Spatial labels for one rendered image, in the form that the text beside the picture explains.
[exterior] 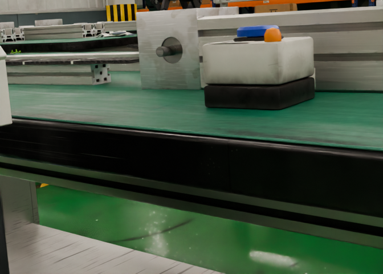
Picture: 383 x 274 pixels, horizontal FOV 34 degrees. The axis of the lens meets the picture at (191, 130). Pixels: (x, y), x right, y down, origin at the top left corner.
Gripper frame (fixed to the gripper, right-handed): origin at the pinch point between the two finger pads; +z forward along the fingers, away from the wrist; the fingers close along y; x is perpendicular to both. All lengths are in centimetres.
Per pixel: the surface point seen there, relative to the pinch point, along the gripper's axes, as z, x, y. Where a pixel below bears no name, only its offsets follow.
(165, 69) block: 3.8, 14.8, 24.1
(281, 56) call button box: 2, 36, 36
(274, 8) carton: -5, -174, -393
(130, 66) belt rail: 5.5, -8.7, 2.1
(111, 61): 2.9, 4.0, 21.6
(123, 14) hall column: -11, -504, -595
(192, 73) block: 4.3, 18.6, 24.1
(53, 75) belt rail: 5.0, -8.4, 20.4
